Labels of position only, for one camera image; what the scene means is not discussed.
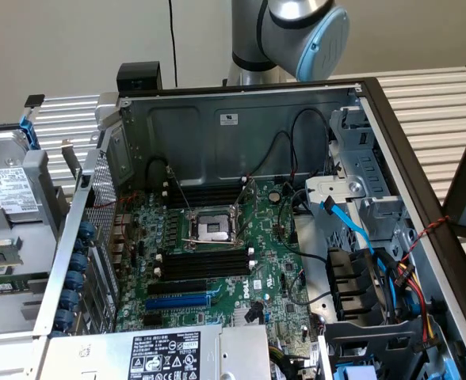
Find thick black cable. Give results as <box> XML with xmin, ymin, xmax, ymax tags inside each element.
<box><xmin>278</xmin><ymin>185</ymin><xmax>331</xmax><ymax>274</ymax></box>

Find grey metal PC case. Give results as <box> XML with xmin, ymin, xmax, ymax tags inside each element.
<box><xmin>32</xmin><ymin>77</ymin><xmax>466</xmax><ymax>380</ymax></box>

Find blue flat wire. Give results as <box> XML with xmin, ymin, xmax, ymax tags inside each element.
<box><xmin>319</xmin><ymin>195</ymin><xmax>395</xmax><ymax>286</ymax></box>

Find grey parts rack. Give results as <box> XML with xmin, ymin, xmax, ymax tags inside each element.
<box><xmin>0</xmin><ymin>148</ymin><xmax>78</xmax><ymax>337</ymax></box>

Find silver hard disk white label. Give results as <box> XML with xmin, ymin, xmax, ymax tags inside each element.
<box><xmin>0</xmin><ymin>129</ymin><xmax>46</xmax><ymax>223</ymax></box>

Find thin metal locking lever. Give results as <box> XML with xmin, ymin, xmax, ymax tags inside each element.
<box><xmin>180</xmin><ymin>236</ymin><xmax>238</xmax><ymax>250</ymax></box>
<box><xmin>166</xmin><ymin>165</ymin><xmax>194</xmax><ymax>213</ymax></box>

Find CPU socket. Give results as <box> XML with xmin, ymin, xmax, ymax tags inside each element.
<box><xmin>181</xmin><ymin>207</ymin><xmax>239</xmax><ymax>245</ymax></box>

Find thin black wire red tip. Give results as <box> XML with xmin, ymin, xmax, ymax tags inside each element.
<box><xmin>243</xmin><ymin>130</ymin><xmax>294</xmax><ymax>178</ymax></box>

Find blue plastic disk carrier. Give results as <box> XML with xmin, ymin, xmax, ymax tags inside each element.
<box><xmin>0</xmin><ymin>112</ymin><xmax>40</xmax><ymax>152</ymax></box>

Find RAM slot white latches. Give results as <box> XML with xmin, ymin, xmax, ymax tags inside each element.
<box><xmin>152</xmin><ymin>260</ymin><xmax>258</xmax><ymax>283</ymax></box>
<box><xmin>162</xmin><ymin>176</ymin><xmax>246</xmax><ymax>192</ymax></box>
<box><xmin>155</xmin><ymin>249</ymin><xmax>257</xmax><ymax>269</ymax></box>
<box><xmin>162</xmin><ymin>188</ymin><xmax>246</xmax><ymax>201</ymax></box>

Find black box device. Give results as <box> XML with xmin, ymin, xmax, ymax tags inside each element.
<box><xmin>116</xmin><ymin>62</ymin><xmax>163</xmax><ymax>96</ymax></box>

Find grey power supply black label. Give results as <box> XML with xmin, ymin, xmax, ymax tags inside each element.
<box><xmin>38</xmin><ymin>324</ymin><xmax>272</xmax><ymax>380</ymax></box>

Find graphics card metal bracket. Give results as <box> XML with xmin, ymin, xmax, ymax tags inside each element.
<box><xmin>59</xmin><ymin>137</ymin><xmax>84</xmax><ymax>181</ymax></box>

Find short black expansion slot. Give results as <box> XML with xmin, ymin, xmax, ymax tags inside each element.
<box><xmin>141</xmin><ymin>313</ymin><xmax>164</xmax><ymax>329</ymax></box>

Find long black expansion slot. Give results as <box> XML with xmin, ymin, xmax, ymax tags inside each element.
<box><xmin>147</xmin><ymin>278</ymin><xmax>209</xmax><ymax>298</ymax></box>

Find blue expansion slot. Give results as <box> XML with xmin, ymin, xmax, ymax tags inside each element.
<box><xmin>144</xmin><ymin>291</ymin><xmax>212</xmax><ymax>311</ymax></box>

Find grey metal disk bay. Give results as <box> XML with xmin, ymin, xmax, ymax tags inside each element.
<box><xmin>304</xmin><ymin>105</ymin><xmax>414</xmax><ymax>258</ymax></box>

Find thin black wall cable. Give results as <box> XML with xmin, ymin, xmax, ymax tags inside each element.
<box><xmin>167</xmin><ymin>0</ymin><xmax>178</xmax><ymax>89</ymax></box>

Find red black twisted wire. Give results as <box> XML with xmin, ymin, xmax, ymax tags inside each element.
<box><xmin>399</xmin><ymin>215</ymin><xmax>453</xmax><ymax>264</ymax></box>

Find blue slot retainer clip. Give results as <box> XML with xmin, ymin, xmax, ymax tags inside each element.
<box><xmin>72</xmin><ymin>253</ymin><xmax>90</xmax><ymax>274</ymax></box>
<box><xmin>62</xmin><ymin>291</ymin><xmax>82</xmax><ymax>314</ymax></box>
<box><xmin>78</xmin><ymin>221</ymin><xmax>95</xmax><ymax>249</ymax></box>
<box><xmin>68</xmin><ymin>272</ymin><xmax>86</xmax><ymax>294</ymax></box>
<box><xmin>56</xmin><ymin>310</ymin><xmax>78</xmax><ymax>332</ymax></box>

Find small silver heat sink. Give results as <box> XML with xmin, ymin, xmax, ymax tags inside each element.
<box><xmin>232</xmin><ymin>307</ymin><xmax>258</xmax><ymax>326</ymax></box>

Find yellow red black wire bundle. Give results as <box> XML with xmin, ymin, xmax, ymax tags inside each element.
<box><xmin>391</xmin><ymin>253</ymin><xmax>442</xmax><ymax>352</ymax></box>

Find green motherboard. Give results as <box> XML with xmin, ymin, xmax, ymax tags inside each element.
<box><xmin>113</xmin><ymin>176</ymin><xmax>317</xmax><ymax>357</ymax></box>

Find metal socket cover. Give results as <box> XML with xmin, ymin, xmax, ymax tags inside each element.
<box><xmin>231</xmin><ymin>177</ymin><xmax>258</xmax><ymax>243</ymax></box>

